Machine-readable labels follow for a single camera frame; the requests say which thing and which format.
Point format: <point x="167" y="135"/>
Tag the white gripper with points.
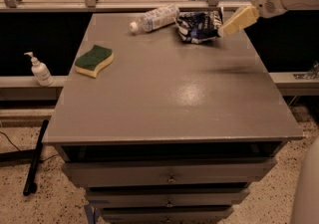
<point x="249" y="15"/>

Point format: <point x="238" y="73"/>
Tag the white pump dispenser bottle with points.
<point x="40" y="71"/>

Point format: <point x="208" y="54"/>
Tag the metal bracket on ledge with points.
<point x="312" y="73"/>

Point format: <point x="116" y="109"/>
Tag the clear plastic water bottle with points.
<point x="155" y="19"/>

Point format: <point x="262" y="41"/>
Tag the black floor stand bar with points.
<point x="30" y="185"/>

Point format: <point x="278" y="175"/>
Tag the green yellow sponge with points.
<point x="92" y="62"/>

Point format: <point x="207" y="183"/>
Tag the blue chip bag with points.
<point x="199" y="27"/>

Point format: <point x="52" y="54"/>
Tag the grey drawer cabinet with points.
<point x="168" y="131"/>

